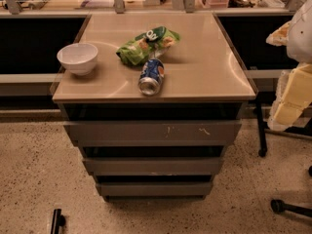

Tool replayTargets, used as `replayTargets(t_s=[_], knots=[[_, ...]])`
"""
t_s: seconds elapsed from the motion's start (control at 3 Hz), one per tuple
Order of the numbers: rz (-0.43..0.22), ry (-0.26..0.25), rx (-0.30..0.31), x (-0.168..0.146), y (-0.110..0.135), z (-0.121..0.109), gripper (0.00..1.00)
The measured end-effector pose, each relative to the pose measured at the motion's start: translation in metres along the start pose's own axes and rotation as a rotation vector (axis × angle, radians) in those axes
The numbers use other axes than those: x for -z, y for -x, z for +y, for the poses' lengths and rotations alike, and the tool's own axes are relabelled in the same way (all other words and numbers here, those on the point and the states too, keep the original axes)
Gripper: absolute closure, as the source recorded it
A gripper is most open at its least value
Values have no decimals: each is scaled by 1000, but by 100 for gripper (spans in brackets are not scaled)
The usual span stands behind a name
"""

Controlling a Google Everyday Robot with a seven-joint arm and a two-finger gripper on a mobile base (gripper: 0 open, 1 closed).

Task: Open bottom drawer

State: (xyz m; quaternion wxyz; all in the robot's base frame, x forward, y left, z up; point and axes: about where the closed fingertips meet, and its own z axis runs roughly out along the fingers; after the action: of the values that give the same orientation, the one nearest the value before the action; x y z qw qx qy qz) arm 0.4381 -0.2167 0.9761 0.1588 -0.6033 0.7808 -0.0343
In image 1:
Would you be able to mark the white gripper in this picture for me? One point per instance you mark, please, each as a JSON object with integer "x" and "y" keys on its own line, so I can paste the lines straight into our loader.
{"x": 301, "y": 39}

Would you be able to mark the grey bottom drawer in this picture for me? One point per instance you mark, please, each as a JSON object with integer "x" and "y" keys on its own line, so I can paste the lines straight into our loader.
{"x": 154, "y": 189}

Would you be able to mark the grey drawer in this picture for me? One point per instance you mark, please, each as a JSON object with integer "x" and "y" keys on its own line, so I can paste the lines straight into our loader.
{"x": 152, "y": 133}
{"x": 154, "y": 189}
{"x": 152, "y": 166}

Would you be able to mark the grey drawer cabinet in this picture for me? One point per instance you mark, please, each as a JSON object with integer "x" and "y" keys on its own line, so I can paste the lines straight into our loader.
{"x": 203, "y": 82}

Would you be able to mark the grey top drawer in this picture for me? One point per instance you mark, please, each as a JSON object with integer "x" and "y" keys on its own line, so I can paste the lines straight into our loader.
{"x": 152, "y": 133}

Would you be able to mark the grey middle drawer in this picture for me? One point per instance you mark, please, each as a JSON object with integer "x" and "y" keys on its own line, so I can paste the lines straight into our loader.
{"x": 152, "y": 166}

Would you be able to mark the black table leg with caster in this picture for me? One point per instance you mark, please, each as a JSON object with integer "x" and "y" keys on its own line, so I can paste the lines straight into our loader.
{"x": 300, "y": 132}

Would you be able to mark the blue soda can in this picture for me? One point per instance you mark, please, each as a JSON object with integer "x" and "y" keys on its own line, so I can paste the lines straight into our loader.
{"x": 151, "y": 77}

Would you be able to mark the green chip bag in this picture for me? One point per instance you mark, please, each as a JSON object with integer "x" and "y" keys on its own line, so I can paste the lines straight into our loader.
{"x": 148, "y": 45}

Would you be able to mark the white bowl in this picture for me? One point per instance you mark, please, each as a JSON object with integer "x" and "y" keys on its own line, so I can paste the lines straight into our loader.
{"x": 79, "y": 58}

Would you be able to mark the black object on floor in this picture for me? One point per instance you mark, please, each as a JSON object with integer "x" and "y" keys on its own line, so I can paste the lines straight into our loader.
{"x": 58, "y": 222}

